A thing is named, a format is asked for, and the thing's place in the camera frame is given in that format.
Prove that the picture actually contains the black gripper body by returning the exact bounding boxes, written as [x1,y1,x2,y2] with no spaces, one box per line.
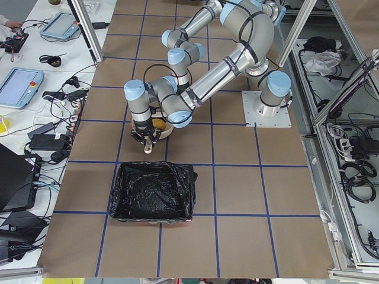
[130,127,162,147]

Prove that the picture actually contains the brown bread roll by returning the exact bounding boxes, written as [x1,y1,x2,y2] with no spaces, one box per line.
[152,118,166,131]

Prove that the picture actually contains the white dustpan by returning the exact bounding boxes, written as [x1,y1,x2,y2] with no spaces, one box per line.
[130,104,174,154]

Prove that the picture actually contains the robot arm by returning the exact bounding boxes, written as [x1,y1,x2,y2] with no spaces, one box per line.
[161,1,286,93]
[124,1,291,147]

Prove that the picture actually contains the left bin with black bag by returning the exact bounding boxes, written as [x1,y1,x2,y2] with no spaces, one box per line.
[109,161,198,224]

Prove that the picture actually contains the black power adapter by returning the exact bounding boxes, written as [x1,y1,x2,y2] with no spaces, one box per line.
[29,134,70,151]

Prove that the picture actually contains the black laptop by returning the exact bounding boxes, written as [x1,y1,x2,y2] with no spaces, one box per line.
[1,145,41,212]

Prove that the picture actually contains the blue teach pendant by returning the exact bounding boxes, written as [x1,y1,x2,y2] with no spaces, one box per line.
[1,67,44,109]
[40,12,79,41]

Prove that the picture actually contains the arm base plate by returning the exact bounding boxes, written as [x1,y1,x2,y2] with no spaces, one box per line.
[242,91,292,128]

